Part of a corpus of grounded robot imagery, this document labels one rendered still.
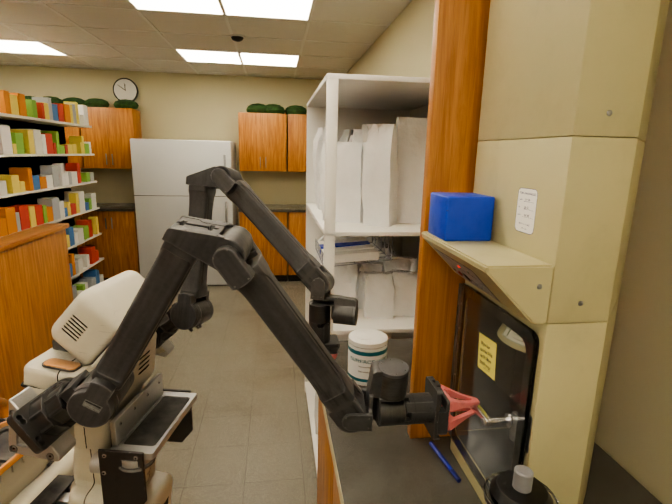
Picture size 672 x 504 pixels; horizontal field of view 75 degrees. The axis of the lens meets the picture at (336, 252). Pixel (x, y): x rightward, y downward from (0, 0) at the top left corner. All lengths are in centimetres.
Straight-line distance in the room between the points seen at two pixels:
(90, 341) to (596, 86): 103
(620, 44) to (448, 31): 40
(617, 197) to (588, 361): 28
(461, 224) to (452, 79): 35
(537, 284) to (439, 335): 44
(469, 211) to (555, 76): 28
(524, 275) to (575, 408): 27
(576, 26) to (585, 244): 33
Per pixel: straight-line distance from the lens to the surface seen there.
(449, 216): 90
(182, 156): 561
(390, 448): 125
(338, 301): 113
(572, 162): 77
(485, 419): 91
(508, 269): 74
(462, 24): 111
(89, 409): 92
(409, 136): 212
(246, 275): 70
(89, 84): 664
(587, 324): 85
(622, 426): 141
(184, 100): 632
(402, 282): 210
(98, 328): 105
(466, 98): 109
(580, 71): 78
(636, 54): 83
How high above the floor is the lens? 168
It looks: 13 degrees down
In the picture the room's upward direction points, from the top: 1 degrees clockwise
